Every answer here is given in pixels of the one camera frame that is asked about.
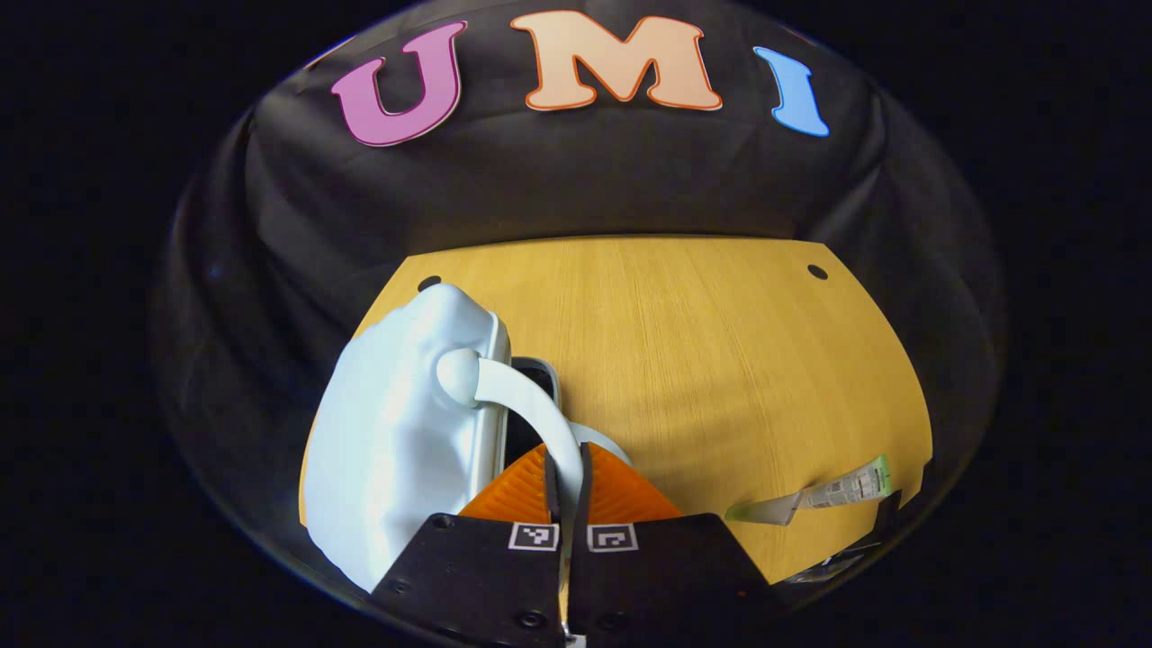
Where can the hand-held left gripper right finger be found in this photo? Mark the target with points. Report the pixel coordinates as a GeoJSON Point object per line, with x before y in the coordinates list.
{"type": "Point", "coordinates": [583, 486]}

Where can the black backdrop cloth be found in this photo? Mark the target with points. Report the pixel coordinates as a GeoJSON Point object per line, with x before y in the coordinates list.
{"type": "Point", "coordinates": [585, 171]}

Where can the large white green tube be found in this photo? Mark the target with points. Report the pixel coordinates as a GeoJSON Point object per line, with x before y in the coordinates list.
{"type": "Point", "coordinates": [837, 490]}

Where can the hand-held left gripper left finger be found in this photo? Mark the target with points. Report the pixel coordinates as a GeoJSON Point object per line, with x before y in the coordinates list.
{"type": "Point", "coordinates": [551, 490]}

